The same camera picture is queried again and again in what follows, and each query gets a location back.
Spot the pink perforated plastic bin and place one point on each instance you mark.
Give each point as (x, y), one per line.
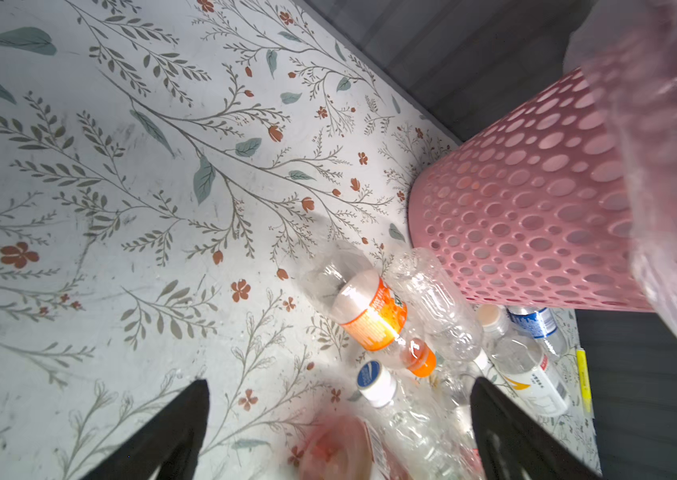
(532, 209)

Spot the clear plastic bin liner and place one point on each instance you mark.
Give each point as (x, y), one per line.
(627, 52)

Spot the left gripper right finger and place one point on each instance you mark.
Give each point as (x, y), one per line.
(512, 445)

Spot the clear ribbed bottle white cap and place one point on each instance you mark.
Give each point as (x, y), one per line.
(448, 321)

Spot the blue label clear bottle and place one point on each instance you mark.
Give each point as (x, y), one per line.
(539, 323)

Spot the white label bottle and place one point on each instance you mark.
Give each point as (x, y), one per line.
(523, 364)

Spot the red label clear bottle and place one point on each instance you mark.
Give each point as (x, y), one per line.
(349, 447)

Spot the yellow highlighter pen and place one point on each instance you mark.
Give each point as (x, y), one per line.
(584, 381)

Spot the orange label clear bottle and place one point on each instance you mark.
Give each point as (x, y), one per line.
(345, 287)

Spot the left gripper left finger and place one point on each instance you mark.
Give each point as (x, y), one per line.
(167, 447)

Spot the clear crushed bottle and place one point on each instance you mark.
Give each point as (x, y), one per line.
(429, 430)

